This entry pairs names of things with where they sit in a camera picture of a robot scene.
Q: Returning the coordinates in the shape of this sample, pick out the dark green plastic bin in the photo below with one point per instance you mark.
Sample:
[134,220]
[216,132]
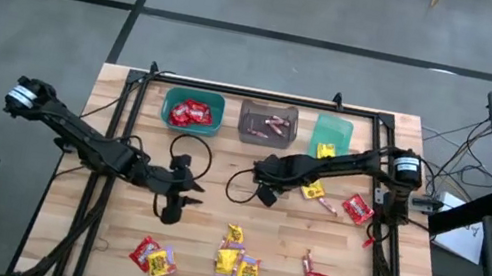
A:
[219,103]

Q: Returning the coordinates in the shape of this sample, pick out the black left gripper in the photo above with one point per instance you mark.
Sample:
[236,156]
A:
[166,185]

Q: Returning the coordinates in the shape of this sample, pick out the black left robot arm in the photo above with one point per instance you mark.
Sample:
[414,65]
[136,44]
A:
[83,140]

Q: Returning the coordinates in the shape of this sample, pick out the red tag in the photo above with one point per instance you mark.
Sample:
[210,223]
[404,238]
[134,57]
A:
[370,242]

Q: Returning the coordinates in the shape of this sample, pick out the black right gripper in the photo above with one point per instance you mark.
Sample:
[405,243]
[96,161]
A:
[280,172]

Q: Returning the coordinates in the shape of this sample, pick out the light green plastic bin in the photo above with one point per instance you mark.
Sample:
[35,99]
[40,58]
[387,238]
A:
[334,128]

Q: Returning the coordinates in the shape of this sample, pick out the black aluminium table frame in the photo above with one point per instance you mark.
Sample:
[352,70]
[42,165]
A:
[258,95]

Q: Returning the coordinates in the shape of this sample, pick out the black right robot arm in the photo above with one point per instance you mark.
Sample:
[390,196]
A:
[353,162]

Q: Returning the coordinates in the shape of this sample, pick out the grey translucent plastic bin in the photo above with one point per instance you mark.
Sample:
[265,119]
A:
[251,108]

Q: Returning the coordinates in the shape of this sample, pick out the white adapter box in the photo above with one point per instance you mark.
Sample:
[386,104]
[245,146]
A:
[450,200]

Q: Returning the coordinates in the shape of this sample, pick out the black slanted stand leg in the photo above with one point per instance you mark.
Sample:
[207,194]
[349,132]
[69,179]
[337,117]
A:
[460,216]

